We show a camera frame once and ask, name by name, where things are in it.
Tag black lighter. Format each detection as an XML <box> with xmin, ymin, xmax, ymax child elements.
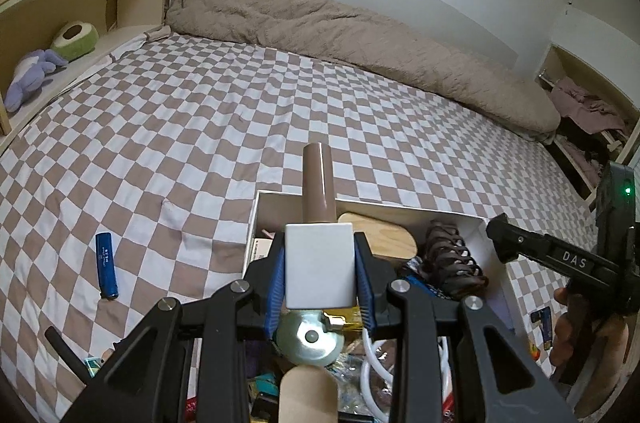
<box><xmin>44</xmin><ymin>326</ymin><xmax>91</xmax><ymax>384</ymax></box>

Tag green avocado plush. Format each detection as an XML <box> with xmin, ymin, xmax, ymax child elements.
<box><xmin>50</xmin><ymin>22</ymin><xmax>98</xmax><ymax>62</ymax></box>

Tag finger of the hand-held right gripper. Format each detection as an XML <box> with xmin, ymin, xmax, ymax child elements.
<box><xmin>486</xmin><ymin>213</ymin><xmax>548</xmax><ymax>263</ymax></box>

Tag beige fluffy blanket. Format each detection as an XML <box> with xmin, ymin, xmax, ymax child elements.
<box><xmin>164</xmin><ymin>0</ymin><xmax>562</xmax><ymax>141</ymax></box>

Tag wooden board piece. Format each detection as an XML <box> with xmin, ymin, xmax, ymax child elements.
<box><xmin>337</xmin><ymin>212</ymin><xmax>418</xmax><ymax>264</ymax></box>

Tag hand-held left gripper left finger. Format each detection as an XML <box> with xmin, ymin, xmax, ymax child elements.
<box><xmin>60</xmin><ymin>235</ymin><xmax>288</xmax><ymax>423</ymax></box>

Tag person's right hand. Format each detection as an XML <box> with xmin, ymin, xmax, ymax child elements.
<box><xmin>550</xmin><ymin>287</ymin><xmax>632</xmax><ymax>421</ymax></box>

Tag brown tube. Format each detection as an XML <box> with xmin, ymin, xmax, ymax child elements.
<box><xmin>301</xmin><ymin>143</ymin><xmax>337</xmax><ymax>224</ymax></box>

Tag open closet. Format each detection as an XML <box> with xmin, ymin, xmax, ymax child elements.
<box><xmin>535</xmin><ymin>42</ymin><xmax>640</xmax><ymax>211</ymax></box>

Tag pink clothes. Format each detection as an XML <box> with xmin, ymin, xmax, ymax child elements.
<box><xmin>550</xmin><ymin>76</ymin><xmax>632</xmax><ymax>134</ymax></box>

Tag white cable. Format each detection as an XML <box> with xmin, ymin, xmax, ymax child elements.
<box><xmin>360</xmin><ymin>335</ymin><xmax>451</xmax><ymax>423</ymax></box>

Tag purple plush toy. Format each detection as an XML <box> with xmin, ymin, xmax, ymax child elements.
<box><xmin>5</xmin><ymin>49</ymin><xmax>68</xmax><ymax>113</ymax></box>

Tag white cube adapter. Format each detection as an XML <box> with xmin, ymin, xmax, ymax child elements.
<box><xmin>283</xmin><ymin>223</ymin><xmax>357</xmax><ymax>310</ymax></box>

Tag white box of items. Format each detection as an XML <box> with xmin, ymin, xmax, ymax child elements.
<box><xmin>200</xmin><ymin>189</ymin><xmax>518</xmax><ymax>423</ymax></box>

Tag teal lighter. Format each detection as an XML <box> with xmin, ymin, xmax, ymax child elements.
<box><xmin>82</xmin><ymin>355</ymin><xmax>108</xmax><ymax>379</ymax></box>

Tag brown hair claw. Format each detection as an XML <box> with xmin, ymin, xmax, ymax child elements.
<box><xmin>419</xmin><ymin>219</ymin><xmax>490</xmax><ymax>301</ymax></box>

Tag gold foil packet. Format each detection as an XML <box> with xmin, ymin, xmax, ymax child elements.
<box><xmin>324</xmin><ymin>307</ymin><xmax>363</xmax><ymax>330</ymax></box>

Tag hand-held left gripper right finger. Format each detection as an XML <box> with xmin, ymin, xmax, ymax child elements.
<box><xmin>352</xmin><ymin>230</ymin><xmax>576</xmax><ymax>423</ymax></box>

